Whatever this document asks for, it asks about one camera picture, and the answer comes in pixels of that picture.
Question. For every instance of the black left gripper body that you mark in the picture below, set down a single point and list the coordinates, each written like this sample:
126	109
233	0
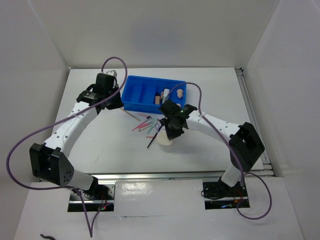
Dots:
114	102

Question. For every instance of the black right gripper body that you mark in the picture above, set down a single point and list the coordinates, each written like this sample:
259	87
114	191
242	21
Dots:
172	130

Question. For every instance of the teal folding razor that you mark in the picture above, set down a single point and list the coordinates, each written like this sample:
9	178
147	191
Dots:
152	126

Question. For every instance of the gold eyebrow pencil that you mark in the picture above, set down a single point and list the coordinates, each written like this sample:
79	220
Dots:
131	115

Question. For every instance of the green bottle white cap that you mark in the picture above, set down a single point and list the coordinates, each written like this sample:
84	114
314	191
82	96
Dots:
166	93

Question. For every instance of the BB cream bottle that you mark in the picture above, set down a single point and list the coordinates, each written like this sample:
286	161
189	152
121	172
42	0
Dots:
161	96

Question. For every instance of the purple eyelash curler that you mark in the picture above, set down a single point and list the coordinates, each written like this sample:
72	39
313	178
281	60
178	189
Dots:
157	127

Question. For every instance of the beige square foundation bottle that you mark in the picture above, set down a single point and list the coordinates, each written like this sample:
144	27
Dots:
157	99

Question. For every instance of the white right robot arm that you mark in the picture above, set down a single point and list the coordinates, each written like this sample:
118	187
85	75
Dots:
242	140

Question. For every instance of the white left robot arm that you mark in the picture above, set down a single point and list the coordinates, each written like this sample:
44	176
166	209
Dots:
49	160

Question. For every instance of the black fan brush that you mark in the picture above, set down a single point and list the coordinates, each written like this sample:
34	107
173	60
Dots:
153	139

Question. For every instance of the pink brow comb brush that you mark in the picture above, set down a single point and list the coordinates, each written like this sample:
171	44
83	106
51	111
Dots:
146	120

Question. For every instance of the pink flat brush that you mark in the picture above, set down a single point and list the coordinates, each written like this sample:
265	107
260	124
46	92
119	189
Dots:
145	124

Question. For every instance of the blue plastic organizer bin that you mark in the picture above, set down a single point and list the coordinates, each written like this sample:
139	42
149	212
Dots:
139	93

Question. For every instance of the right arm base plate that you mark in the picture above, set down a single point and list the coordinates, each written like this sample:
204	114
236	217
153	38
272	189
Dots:
218	196

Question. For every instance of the aluminium table edge rail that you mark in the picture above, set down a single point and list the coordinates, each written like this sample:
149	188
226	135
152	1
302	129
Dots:
159	176

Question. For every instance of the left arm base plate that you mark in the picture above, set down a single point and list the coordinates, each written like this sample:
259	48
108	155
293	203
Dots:
104	201

